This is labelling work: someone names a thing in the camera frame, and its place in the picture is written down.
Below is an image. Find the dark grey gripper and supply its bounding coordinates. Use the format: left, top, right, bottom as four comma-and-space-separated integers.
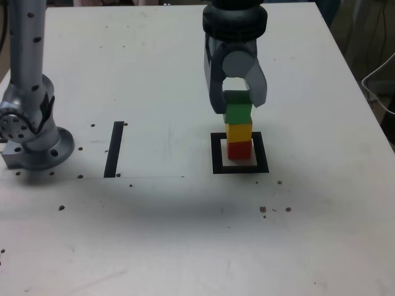
204, 33, 268, 115

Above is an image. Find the green cube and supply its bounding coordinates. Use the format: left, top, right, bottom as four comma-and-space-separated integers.
222, 89, 254, 125

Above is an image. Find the yellow cube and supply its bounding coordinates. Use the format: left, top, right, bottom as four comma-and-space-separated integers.
225, 121, 253, 143

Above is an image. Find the red cube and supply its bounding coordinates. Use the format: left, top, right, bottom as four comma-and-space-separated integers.
227, 140, 252, 160

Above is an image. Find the black tape square outline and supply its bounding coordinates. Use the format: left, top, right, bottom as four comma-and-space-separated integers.
210, 131, 270, 175

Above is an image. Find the black tape strip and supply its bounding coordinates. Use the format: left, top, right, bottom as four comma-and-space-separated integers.
103, 121, 125, 179

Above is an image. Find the white cable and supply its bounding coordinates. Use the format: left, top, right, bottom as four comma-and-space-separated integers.
360, 52, 395, 115

